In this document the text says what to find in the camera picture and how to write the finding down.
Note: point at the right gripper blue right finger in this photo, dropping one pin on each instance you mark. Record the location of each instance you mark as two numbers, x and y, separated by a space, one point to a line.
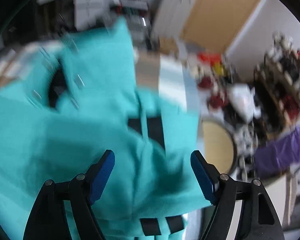
258 218

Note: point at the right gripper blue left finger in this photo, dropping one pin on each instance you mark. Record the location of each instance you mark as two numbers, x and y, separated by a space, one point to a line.
47 219

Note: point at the teal fleece jacket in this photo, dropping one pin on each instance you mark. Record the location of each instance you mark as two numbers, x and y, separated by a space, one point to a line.
79 101

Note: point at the purple plastic bag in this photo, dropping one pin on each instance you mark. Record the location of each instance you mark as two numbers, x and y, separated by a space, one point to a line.
278 155

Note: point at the round beige stool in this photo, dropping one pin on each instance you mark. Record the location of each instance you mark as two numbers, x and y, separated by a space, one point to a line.
220 148

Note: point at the white plastic bag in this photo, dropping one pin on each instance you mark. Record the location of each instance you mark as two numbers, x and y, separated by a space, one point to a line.
241 97

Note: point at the red boots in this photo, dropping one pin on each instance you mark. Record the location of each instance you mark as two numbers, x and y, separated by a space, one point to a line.
218 97

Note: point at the wooden shoe rack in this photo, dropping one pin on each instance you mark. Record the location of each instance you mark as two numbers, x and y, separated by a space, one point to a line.
279 72

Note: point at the checkered bed sheet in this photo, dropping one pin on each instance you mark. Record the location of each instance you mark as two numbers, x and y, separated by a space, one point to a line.
167 76

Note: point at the yellow shoes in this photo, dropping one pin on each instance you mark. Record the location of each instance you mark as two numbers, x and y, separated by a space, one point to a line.
219 69

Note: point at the orange plastic bag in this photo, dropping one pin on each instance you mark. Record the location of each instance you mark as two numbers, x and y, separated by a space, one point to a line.
210 58

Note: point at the wooden door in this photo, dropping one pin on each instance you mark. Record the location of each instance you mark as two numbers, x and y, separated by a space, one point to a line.
213 24

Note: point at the silver flat suitcase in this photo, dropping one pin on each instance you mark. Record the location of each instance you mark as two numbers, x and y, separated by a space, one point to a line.
139 27

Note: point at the beige upright suitcase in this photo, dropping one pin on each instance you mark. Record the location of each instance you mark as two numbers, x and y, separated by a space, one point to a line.
170 18

